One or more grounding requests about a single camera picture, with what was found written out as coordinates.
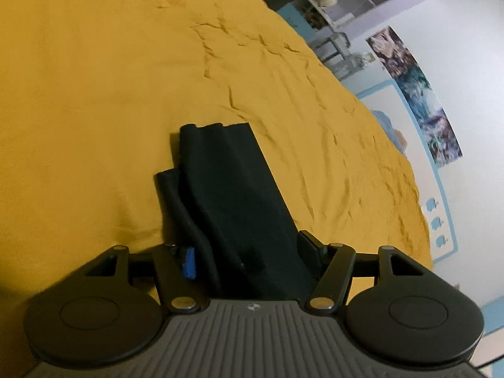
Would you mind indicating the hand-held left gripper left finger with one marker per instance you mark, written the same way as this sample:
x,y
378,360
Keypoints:
x,y
189,264

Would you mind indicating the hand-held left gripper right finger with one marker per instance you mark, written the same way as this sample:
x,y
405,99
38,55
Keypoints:
x,y
312,249

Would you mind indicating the black pants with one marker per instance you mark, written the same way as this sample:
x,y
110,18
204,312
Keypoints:
x,y
230,208

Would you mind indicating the blue-framed board with cloud cutouts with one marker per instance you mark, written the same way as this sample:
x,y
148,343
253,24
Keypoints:
x,y
429,189

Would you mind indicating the yellow bed sheet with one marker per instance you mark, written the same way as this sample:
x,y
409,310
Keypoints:
x,y
118,98

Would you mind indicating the grey stool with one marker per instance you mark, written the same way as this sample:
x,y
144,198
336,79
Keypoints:
x,y
332,47

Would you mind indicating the wall poster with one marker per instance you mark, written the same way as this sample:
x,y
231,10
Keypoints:
x,y
417,94

